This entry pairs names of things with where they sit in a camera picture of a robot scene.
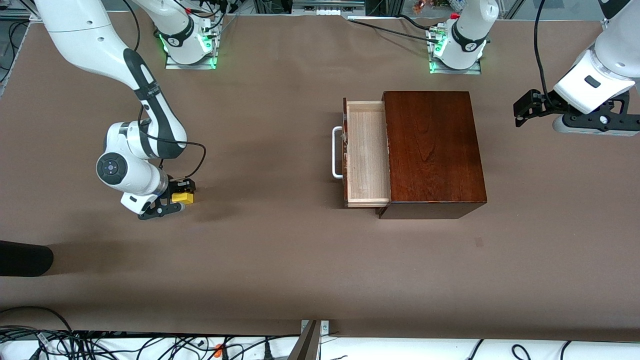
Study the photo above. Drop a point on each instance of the yellow block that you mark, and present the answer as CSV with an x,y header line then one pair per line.
x,y
184,198

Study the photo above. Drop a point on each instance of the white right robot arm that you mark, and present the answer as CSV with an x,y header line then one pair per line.
x,y
85,40

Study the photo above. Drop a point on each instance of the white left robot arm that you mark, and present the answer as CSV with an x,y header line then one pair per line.
x,y
622,45

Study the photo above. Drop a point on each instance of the dark wooden cabinet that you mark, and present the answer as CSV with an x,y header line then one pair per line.
x,y
435,150

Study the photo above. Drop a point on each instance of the black cylindrical object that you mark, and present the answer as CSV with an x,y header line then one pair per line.
x,y
25,258

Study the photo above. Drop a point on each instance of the dark metal strut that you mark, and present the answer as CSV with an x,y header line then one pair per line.
x,y
306,347

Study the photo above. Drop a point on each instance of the white power strip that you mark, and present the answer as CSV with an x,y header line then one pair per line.
x,y
325,10

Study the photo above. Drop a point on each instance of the aluminium profile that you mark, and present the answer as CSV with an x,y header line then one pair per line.
x,y
15,16

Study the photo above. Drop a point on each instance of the white shelf board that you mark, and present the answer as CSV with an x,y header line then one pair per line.
x,y
400,350

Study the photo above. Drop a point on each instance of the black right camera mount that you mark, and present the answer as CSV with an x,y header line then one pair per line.
x,y
172,207

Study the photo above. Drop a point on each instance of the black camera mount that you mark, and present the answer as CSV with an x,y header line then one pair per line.
x,y
172,207
582,120

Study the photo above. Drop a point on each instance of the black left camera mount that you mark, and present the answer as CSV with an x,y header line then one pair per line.
x,y
582,120

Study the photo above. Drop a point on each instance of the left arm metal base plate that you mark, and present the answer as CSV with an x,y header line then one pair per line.
x,y
455,71

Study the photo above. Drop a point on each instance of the small metal bracket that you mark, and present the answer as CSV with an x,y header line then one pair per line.
x,y
325,327

